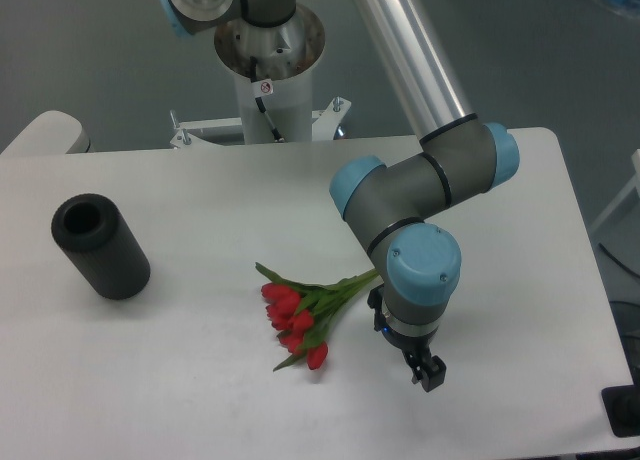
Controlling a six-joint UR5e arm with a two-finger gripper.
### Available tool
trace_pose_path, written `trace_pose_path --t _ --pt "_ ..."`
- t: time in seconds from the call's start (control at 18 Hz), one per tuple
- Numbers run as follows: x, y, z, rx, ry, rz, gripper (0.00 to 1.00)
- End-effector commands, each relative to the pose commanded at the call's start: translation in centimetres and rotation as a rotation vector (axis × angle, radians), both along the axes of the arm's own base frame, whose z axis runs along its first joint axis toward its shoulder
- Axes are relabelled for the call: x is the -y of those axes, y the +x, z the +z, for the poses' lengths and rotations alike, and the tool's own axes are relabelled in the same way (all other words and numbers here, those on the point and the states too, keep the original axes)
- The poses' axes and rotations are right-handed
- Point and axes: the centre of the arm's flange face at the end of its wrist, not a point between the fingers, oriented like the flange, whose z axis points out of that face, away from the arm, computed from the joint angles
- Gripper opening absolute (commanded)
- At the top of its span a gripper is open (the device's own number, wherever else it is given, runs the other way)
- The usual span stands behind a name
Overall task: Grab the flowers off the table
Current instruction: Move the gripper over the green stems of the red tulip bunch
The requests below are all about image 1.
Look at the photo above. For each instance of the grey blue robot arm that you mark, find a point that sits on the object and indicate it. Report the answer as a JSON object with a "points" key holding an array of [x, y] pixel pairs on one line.
{"points": [[388, 207]]}

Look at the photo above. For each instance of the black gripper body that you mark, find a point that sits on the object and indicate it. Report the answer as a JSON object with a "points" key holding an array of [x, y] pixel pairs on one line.
{"points": [[415, 346]]}

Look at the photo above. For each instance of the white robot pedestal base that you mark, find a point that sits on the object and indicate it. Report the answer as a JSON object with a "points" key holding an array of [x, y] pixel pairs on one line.
{"points": [[272, 70]]}

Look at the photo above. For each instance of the white frame at right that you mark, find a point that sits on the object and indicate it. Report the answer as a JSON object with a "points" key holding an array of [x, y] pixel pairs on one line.
{"points": [[622, 203]]}

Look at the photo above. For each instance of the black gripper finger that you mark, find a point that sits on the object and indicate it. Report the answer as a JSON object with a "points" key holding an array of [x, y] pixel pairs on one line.
{"points": [[432, 373], [415, 366]]}

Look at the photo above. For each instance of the black device at table edge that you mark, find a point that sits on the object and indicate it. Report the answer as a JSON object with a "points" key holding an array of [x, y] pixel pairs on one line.
{"points": [[622, 408]]}

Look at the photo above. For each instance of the red tulip bouquet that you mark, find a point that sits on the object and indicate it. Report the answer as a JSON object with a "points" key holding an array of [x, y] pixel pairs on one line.
{"points": [[303, 314]]}

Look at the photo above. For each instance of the black ribbed cylinder vase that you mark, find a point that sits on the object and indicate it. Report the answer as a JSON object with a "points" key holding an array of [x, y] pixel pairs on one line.
{"points": [[93, 234]]}

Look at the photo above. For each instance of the white chair armrest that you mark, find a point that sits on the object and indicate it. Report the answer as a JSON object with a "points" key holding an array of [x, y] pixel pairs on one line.
{"points": [[51, 133]]}

